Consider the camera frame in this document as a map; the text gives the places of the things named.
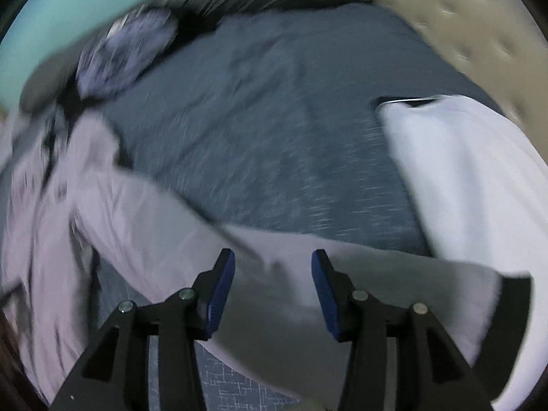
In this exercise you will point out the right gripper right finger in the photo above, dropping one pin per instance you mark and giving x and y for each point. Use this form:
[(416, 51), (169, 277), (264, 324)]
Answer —
[(334, 290)]

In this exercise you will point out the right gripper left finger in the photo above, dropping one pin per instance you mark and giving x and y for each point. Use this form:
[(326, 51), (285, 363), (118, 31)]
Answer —
[(211, 290)]

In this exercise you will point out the light grey jacket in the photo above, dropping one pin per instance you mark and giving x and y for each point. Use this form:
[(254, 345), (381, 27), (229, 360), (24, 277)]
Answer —
[(479, 187)]

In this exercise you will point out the dark blue patterned bedspread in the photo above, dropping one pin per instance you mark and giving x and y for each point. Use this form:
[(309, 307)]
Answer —
[(267, 127)]

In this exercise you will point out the blue checked crumpled garment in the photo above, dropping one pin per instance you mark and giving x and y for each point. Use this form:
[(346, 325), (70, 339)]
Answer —
[(111, 62)]

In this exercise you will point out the black crumpled garment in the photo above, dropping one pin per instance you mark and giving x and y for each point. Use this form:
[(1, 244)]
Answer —
[(64, 119)]

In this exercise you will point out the cream tufted headboard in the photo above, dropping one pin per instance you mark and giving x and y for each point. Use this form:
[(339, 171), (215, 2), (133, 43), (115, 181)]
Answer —
[(498, 45)]

